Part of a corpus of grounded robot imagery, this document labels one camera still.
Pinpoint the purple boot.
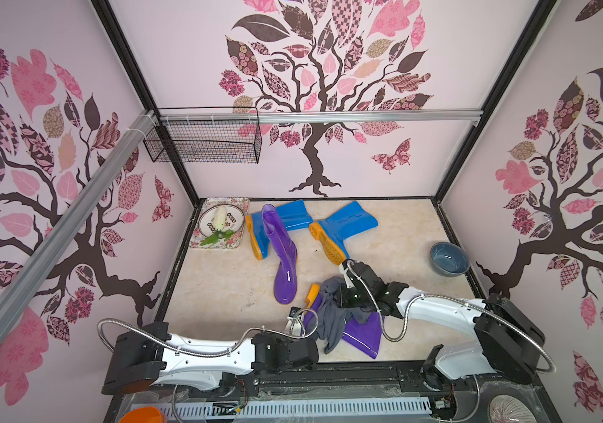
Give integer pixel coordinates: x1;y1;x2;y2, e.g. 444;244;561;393
305;284;382;360
261;204;297;304

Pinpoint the grey cloth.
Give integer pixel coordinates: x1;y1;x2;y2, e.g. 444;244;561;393
314;277;371;354

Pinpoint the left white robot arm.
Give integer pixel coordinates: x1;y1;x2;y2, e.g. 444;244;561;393
97;318;319;395

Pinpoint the blue boot on right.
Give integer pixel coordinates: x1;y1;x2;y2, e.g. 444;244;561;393
309;201;378;265

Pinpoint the blue boot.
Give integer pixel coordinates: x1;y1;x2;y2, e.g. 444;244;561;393
245;200;313;260
309;201;378;265

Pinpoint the grey-blue bowl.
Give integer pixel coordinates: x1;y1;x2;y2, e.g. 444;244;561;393
430;241;471;278

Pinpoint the blue boot on left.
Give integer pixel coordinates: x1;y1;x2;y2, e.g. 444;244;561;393
245;200;313;260

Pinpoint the orange round object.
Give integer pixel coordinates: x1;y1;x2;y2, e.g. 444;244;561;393
119;406;168;423

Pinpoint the white patterned plate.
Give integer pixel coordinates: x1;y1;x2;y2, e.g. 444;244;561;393
197;204;245;238

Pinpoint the floral square tray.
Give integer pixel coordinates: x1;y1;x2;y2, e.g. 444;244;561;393
190;197;250;250

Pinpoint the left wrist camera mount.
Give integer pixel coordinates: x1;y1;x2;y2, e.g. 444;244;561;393
284;307;306;337

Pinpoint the white slotted cable duct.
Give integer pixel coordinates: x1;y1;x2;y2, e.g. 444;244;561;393
155;397;431;422

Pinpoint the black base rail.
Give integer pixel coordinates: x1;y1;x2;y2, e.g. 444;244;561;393
105;361;561;422

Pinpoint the round wire fan guard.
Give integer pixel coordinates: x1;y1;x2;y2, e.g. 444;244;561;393
488;395;537;423

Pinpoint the black wire basket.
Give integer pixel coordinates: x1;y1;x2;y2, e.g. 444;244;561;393
144;106;263;164

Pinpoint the back aluminium rail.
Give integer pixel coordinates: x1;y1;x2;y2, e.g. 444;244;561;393
160;108;483;124

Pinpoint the aluminium rail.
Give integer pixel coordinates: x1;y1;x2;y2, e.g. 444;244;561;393
160;108;483;124
0;110;156;345

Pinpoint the left aluminium rail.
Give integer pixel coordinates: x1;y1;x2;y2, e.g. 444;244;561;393
0;110;156;345

